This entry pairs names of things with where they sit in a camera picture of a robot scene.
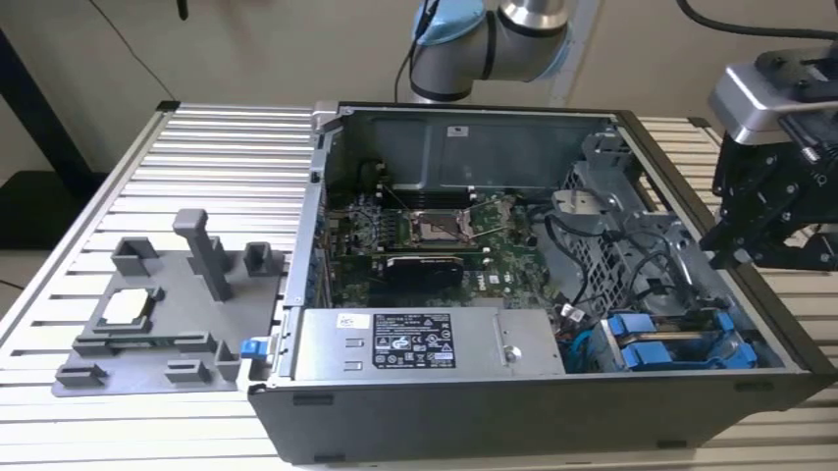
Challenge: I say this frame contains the black furniture frame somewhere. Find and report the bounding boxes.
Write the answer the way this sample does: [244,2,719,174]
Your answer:
[0,26,109,252]

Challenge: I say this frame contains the thick black gripper cable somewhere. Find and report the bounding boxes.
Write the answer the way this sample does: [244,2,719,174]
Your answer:
[672,0,838,39]

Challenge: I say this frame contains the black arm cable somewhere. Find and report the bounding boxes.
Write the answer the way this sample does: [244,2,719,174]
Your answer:
[391,0,435,102]

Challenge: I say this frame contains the black open PC case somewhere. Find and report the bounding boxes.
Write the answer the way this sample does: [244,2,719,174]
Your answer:
[244,100,838,465]

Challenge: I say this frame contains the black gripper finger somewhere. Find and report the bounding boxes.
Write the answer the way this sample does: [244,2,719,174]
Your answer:
[696,215,764,270]
[757,228,838,272]

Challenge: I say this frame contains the silver CPU chip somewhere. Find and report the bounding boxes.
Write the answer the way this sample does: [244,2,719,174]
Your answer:
[96,288,165,328]

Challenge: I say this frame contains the black graphics card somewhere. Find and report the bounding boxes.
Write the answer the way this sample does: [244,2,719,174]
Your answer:
[372,250,467,291]

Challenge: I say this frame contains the hard disk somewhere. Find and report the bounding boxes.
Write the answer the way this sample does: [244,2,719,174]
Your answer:
[599,311,753,347]

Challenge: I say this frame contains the grey parts rack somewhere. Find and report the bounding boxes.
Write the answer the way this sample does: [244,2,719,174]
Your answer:
[49,208,290,396]

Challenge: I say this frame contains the green motherboard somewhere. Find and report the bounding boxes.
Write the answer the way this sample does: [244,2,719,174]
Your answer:
[324,188,571,310]

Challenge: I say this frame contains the silver CPU socket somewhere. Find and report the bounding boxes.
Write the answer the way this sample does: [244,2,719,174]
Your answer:
[403,207,487,245]

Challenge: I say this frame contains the long black motherboard wire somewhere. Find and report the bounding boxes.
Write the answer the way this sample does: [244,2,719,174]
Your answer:
[543,209,631,315]

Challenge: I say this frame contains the metal disk bay cage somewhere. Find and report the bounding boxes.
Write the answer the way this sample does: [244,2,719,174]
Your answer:
[552,130,787,375]

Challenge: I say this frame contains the thin black wall cable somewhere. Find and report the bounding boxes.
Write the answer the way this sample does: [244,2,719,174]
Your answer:
[88,0,173,102]

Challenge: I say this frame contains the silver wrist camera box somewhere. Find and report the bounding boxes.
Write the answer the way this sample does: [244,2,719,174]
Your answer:
[705,48,838,147]

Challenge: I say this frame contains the blue case latch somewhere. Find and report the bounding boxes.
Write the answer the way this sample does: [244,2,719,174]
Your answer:
[238,337,270,365]

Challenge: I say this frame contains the blue disk carrier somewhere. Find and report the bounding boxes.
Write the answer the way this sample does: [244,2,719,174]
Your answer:
[619,341,759,373]

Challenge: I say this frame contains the blue data cable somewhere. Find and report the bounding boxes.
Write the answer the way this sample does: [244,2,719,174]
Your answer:
[560,327,595,370]

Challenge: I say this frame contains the black RAM slots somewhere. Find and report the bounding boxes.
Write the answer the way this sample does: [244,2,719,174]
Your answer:
[377,184,483,208]

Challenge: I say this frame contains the silver power supply unit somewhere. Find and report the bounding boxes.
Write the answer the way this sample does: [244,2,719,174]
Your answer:
[292,307,567,383]

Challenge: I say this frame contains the green RAM stick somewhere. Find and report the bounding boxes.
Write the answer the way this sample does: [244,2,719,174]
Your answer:
[97,335,212,349]

